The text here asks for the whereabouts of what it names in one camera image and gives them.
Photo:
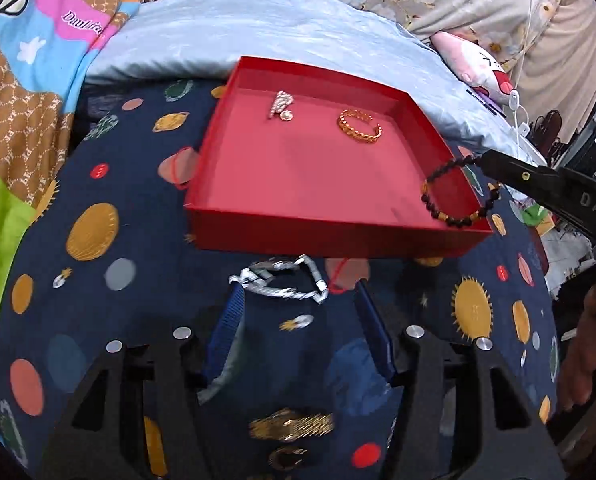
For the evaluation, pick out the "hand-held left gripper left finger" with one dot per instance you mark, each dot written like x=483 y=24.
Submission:
x=225 y=330

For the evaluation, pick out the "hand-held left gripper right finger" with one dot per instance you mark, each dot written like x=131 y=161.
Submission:
x=373 y=330

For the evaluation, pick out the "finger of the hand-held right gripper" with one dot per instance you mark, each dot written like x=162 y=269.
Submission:
x=525 y=176

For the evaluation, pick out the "silver metal watch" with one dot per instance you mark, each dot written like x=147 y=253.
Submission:
x=278 y=291

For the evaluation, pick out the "gold metal watch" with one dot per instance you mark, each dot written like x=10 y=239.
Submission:
x=298 y=425

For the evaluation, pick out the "red jewelry box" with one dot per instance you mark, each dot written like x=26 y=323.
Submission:
x=303 y=175

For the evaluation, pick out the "person's right hand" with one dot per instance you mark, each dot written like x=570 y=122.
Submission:
x=595 y=330

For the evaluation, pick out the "green cloth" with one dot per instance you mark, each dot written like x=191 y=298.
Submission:
x=534 y=215

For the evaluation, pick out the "purple striped fabric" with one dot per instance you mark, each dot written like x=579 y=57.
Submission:
x=485 y=97

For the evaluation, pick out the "beige cloth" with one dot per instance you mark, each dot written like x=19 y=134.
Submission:
x=568 y=60

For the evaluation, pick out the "pink plush toy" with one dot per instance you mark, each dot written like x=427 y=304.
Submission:
x=468 y=60

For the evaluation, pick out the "navy planet printed cloth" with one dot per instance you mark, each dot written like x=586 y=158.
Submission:
x=127 y=200

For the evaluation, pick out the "pearl hair clip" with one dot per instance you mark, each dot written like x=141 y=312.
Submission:
x=279 y=102

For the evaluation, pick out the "light blue pillow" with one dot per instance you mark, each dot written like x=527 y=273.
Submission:
x=278 y=25

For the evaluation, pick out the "colourful cartoon printed blanket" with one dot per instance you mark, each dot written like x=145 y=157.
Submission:
x=27 y=60

